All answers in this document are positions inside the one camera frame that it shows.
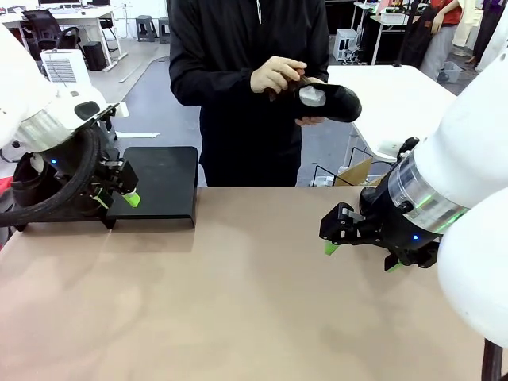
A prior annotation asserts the person's torso black jacket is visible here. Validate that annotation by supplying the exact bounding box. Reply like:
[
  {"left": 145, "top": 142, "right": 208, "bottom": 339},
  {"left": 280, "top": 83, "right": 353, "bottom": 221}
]
[{"left": 168, "top": 0, "right": 330, "bottom": 187}]

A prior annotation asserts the person's right hand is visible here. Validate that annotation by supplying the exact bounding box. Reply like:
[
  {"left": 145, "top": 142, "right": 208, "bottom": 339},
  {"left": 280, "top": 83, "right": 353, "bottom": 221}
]
[{"left": 250, "top": 55, "right": 309, "bottom": 94}]

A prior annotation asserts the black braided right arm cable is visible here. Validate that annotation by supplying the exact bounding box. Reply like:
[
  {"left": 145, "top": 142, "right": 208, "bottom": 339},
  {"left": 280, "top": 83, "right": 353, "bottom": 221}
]
[{"left": 482, "top": 339, "right": 508, "bottom": 381}]

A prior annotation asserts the black hanging garment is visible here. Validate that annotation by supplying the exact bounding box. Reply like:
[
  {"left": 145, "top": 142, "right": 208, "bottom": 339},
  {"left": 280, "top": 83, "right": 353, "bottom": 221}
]
[{"left": 400, "top": 3, "right": 437, "bottom": 68}]

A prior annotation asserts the brown shoe brush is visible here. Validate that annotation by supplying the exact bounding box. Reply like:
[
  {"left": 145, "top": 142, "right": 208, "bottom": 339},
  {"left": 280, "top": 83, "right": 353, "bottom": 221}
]
[{"left": 264, "top": 75, "right": 313, "bottom": 102}]

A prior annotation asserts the grey plastic bin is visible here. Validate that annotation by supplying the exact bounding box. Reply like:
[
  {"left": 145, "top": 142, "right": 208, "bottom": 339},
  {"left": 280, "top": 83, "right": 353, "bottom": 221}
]
[{"left": 436, "top": 61, "right": 464, "bottom": 83}]

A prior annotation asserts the cream hanging coat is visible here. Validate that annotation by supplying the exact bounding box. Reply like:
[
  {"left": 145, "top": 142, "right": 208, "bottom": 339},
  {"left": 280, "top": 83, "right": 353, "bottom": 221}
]
[{"left": 452, "top": 0, "right": 483, "bottom": 48}]

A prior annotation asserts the black leather buckle shoe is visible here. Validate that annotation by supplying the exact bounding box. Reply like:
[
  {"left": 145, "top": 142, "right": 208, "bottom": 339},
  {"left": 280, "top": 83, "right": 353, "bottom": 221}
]
[
  {"left": 293, "top": 81, "right": 363, "bottom": 124},
  {"left": 10, "top": 152, "right": 55, "bottom": 208}
]

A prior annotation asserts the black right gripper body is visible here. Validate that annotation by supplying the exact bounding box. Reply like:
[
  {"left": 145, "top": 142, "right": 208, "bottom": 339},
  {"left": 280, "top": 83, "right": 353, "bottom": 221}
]
[{"left": 359, "top": 174, "right": 441, "bottom": 270}]

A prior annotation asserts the brown cardboard box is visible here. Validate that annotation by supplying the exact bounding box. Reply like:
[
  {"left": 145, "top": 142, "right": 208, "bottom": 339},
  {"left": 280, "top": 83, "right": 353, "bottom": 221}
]
[{"left": 337, "top": 157, "right": 396, "bottom": 187}]

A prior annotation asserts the red and grey jacket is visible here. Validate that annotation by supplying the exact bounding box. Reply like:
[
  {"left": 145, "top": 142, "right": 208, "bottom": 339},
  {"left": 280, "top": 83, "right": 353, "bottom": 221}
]
[{"left": 0, "top": 176, "right": 13, "bottom": 251}]

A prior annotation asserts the white air purifier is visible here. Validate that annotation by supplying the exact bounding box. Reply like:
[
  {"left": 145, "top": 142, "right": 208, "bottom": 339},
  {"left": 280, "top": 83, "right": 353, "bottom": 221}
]
[{"left": 39, "top": 48, "right": 90, "bottom": 86}]

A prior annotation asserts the black wire rack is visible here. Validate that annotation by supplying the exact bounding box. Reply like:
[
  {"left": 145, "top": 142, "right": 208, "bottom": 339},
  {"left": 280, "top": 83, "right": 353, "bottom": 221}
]
[{"left": 313, "top": 146, "right": 400, "bottom": 187}]

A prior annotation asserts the figure in red shirt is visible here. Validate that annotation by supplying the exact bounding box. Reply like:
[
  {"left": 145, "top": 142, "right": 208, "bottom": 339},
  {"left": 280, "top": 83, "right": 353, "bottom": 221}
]
[{"left": 420, "top": 0, "right": 464, "bottom": 83}]

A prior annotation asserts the white table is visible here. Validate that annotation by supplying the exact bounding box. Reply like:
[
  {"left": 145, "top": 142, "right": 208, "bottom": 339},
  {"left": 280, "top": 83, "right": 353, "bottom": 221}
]
[{"left": 327, "top": 64, "right": 457, "bottom": 162}]

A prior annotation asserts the person's left hand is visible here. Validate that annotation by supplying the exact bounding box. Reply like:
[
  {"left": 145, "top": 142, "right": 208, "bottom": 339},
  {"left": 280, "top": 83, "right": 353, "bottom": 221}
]
[{"left": 295, "top": 114, "right": 327, "bottom": 128}]

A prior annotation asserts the white desk with legs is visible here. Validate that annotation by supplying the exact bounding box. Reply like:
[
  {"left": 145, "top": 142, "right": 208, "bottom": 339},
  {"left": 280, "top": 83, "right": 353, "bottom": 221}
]
[{"left": 352, "top": 2, "right": 429, "bottom": 67}]

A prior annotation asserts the person's right forearm black sleeve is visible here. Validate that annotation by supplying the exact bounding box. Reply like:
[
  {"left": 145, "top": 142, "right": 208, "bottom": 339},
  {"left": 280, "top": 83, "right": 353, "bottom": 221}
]
[{"left": 169, "top": 59, "right": 259, "bottom": 107}]

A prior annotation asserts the black computer tower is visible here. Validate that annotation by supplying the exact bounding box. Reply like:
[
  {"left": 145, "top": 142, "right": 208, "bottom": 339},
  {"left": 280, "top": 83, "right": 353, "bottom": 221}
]
[{"left": 82, "top": 40, "right": 107, "bottom": 71}]

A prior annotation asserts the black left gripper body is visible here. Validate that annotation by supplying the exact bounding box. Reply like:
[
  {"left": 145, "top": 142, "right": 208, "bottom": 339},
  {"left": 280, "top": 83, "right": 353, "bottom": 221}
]
[{"left": 37, "top": 134, "right": 122, "bottom": 215}]

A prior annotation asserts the grey stool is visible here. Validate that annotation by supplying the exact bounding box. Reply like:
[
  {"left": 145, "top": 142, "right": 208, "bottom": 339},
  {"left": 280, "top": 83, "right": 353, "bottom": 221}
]
[
  {"left": 157, "top": 16, "right": 171, "bottom": 44},
  {"left": 134, "top": 14, "right": 156, "bottom": 43}
]

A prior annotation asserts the white office desk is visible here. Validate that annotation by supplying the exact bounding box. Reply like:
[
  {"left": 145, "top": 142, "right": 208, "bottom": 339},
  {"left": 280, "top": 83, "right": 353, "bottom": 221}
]
[{"left": 0, "top": 6, "right": 128, "bottom": 72}]

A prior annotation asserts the black office chair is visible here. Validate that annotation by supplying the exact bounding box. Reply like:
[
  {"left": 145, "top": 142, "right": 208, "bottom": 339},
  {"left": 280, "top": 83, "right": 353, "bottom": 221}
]
[{"left": 21, "top": 10, "right": 83, "bottom": 60}]

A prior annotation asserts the white computer case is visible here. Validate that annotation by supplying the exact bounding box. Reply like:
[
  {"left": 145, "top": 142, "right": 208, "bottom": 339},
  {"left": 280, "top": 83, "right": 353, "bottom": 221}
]
[{"left": 335, "top": 28, "right": 360, "bottom": 63}]

